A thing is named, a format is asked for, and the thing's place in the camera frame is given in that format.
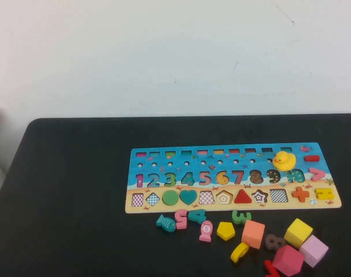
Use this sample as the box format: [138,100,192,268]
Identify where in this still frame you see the yellow pentagon piece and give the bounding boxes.
[216,221,236,242]

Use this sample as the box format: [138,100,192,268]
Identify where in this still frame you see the green circle piece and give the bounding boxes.
[162,189,180,206]

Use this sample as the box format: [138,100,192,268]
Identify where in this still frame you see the teal heart piece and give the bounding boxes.
[179,189,199,206]

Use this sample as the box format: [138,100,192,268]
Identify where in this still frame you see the teal number four piece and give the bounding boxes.
[187,209,207,224]

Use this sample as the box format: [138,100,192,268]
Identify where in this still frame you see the pink number five piece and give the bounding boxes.
[174,209,188,230]

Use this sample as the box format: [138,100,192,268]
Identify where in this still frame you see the red triangle piece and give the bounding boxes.
[233,189,253,204]

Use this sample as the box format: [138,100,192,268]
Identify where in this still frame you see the colourful number shape puzzle board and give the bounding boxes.
[125,142,343,214]

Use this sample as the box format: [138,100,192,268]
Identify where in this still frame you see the green number three piece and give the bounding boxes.
[231,209,252,225]

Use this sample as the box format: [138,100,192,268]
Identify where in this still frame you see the yellow number piece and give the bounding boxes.
[230,241,250,263]

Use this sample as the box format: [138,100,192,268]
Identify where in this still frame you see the orange plus sign piece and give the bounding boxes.
[291,186,310,203]

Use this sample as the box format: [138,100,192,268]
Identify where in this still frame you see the brown number eight piece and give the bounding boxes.
[264,233,286,251]

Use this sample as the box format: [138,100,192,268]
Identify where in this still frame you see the pink greater-than sign piece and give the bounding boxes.
[308,167,326,182]

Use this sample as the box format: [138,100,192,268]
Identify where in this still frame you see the yellow equals sign piece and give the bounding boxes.
[313,188,334,200]

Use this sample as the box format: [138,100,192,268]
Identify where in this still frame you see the red number seven piece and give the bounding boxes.
[263,259,279,277]

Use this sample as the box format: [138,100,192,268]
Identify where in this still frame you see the teal wooden fish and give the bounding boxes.
[155,214,177,233]

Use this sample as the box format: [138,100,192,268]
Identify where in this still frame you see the pink wooden fish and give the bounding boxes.
[199,220,214,243]

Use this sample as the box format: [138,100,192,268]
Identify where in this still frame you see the yellow rubber duck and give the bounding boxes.
[272,151,297,171]

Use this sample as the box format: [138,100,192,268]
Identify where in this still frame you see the orange wooden cube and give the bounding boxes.
[241,219,266,249]

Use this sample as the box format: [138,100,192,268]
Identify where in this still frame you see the yellow wooden cube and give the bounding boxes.
[284,218,314,249]

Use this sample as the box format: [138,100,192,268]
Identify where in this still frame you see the red wooden cube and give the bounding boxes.
[272,244,305,277]

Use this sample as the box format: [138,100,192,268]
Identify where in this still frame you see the pink wooden cube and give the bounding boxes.
[299,234,329,268]

